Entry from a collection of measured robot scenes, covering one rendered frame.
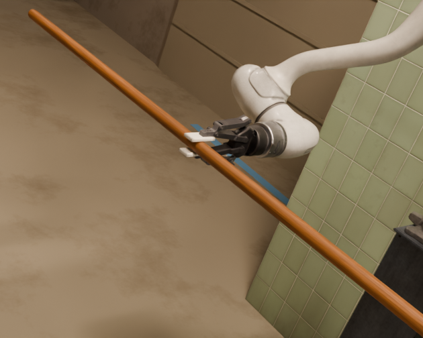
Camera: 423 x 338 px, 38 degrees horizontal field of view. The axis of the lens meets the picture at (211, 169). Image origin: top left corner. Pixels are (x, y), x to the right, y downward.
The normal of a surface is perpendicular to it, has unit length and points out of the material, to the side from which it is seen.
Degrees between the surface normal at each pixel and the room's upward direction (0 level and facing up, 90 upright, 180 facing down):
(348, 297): 90
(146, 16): 90
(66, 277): 0
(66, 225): 0
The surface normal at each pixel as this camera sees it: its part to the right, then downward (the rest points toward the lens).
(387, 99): -0.72, 0.06
